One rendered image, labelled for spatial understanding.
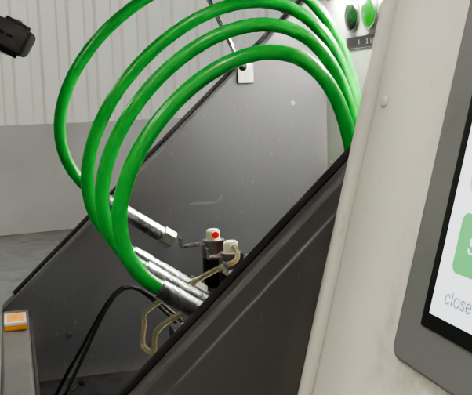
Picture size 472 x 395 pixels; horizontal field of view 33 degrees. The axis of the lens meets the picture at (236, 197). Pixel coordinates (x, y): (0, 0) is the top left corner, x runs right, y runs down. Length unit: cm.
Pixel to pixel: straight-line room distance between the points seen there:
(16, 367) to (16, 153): 647
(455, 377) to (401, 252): 10
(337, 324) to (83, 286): 73
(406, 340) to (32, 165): 705
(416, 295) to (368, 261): 8
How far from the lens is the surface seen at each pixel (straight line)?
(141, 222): 93
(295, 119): 131
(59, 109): 91
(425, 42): 55
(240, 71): 127
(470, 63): 49
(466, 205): 46
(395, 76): 57
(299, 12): 89
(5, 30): 77
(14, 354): 106
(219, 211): 128
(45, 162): 749
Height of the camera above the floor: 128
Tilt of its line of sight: 8 degrees down
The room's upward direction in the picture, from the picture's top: 2 degrees counter-clockwise
